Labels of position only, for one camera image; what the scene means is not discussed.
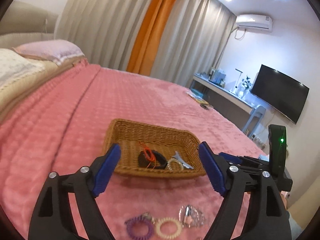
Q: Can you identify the orange string bracelet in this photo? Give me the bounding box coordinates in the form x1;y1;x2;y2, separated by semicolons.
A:
139;141;157;173

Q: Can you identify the right hand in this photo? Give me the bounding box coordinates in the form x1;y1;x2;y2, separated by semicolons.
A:
280;191;290;209

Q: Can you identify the white air conditioner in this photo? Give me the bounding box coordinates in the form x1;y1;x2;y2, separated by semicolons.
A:
236;14;273;32

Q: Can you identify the white flower vase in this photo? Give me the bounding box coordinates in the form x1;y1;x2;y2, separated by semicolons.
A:
237;76;252;98

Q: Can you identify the brown wicker basket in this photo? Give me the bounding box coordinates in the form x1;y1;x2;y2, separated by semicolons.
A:
101;119;206;179

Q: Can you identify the white desk lamp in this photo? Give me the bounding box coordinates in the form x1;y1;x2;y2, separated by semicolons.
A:
230;68;243;94

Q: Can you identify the pink bed blanket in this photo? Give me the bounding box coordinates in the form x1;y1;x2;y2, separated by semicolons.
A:
1;61;262;239

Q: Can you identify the beige curtain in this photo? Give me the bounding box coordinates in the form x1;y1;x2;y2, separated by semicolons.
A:
55;0;236;86

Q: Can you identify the clear spiral hair tie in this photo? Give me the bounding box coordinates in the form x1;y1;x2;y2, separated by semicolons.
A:
165;157;185;172

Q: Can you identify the black television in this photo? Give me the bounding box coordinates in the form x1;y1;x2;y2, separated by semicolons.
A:
251;64;309;124

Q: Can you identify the white floral pillow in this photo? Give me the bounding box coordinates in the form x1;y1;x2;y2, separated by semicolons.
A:
0;48;45;90

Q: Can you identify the beige quilt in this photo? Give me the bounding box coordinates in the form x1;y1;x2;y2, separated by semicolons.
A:
1;56;85;123

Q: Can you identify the white desk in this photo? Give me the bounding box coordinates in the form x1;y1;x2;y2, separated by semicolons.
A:
193;74;255;114

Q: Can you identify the orange curtain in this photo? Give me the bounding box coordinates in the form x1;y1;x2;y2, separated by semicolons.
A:
126;0;176;76

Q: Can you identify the cream spiral hair tie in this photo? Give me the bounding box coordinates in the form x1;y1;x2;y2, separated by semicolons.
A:
154;217;183;239

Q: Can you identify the purple spiral hair tie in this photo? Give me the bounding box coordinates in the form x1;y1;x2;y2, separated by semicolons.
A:
124;212;155;240

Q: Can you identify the beige headboard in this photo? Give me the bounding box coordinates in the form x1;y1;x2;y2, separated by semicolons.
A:
1;1;58;49

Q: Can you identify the pink pillow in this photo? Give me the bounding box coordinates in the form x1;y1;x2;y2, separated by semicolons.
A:
13;40;84;66

